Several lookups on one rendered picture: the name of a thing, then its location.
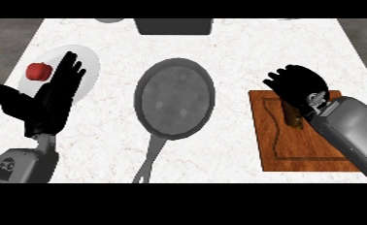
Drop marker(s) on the red bell pepper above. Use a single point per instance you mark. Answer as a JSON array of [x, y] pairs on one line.
[[39, 71]]

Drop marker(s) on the dark grey frying pan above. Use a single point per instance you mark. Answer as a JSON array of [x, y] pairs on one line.
[[174, 98]]

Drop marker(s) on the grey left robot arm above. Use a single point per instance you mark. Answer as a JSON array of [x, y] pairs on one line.
[[29, 162]]

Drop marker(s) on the white oval plate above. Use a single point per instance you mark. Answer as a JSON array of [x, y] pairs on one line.
[[84, 70]]

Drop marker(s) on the brown sweet potato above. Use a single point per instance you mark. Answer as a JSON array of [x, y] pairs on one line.
[[292, 116]]

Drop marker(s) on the dark grey appliance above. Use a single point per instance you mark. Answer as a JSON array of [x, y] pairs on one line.
[[174, 26]]

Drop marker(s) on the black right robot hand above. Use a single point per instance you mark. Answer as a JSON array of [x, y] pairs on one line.
[[298, 85]]

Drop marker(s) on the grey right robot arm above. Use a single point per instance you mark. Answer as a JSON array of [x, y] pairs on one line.
[[342, 128]]

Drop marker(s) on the brown wooden cutting board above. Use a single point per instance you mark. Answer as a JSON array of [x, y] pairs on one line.
[[297, 141]]

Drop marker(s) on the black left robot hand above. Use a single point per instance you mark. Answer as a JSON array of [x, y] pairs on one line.
[[51, 106]]

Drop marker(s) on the grey round object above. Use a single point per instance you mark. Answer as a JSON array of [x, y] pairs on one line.
[[110, 20]]

